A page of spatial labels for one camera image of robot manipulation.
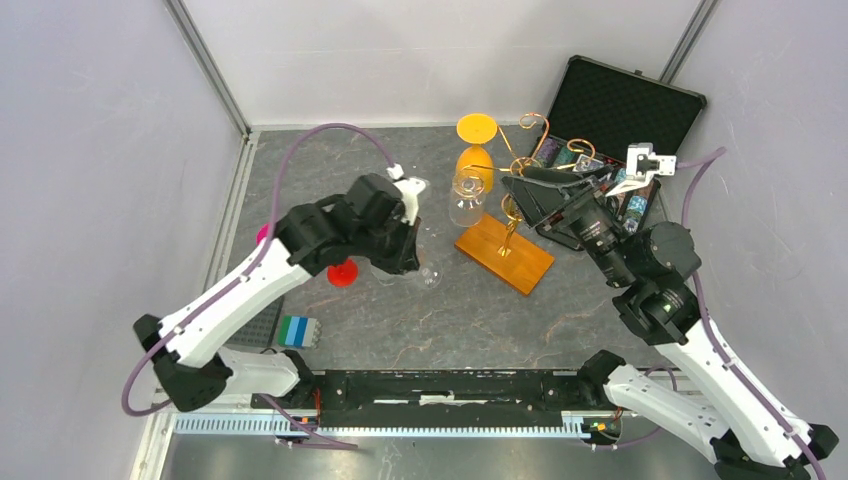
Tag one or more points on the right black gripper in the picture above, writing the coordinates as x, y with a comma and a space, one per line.
551, 192

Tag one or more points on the gold wire glass rack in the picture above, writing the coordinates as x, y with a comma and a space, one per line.
494, 245

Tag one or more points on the yellow wine glass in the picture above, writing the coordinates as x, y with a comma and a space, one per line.
477, 129

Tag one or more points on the clear glass back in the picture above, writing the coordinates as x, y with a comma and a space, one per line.
429, 274

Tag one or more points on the red wine glass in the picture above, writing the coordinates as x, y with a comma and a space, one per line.
343, 275

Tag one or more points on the pink wine glass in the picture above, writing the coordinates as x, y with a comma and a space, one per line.
261, 234

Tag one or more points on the clear textured glass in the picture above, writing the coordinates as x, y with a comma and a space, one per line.
384, 278

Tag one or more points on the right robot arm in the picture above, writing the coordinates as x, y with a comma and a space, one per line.
740, 428

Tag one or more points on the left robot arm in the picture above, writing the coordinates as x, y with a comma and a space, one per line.
376, 219

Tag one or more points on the black poker chip case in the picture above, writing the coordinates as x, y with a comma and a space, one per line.
599, 110

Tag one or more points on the green blue lego block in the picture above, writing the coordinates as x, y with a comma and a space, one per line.
298, 332

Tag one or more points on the grey lego baseplate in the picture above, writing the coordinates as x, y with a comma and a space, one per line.
260, 331

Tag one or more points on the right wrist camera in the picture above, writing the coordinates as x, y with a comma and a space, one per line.
642, 165

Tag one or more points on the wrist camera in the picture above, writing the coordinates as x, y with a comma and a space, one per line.
411, 189
642, 165

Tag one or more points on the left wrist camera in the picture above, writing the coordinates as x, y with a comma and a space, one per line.
411, 189

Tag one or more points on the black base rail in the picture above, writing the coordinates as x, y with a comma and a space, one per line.
413, 404

